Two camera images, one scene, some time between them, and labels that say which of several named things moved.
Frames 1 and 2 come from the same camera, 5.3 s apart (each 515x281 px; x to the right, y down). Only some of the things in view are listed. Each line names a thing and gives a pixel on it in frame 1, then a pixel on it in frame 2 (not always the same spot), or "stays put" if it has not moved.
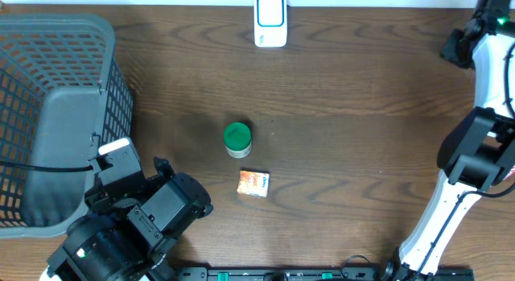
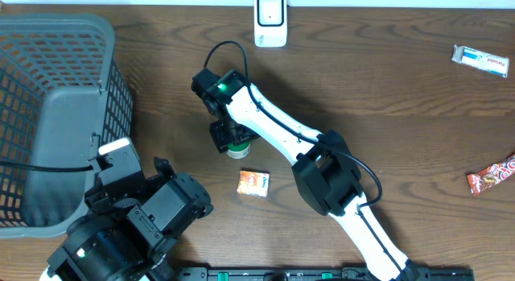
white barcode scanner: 270,19 stays put
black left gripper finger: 163,167 stays put
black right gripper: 450,47 → 219,138
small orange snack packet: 253,183 stays put
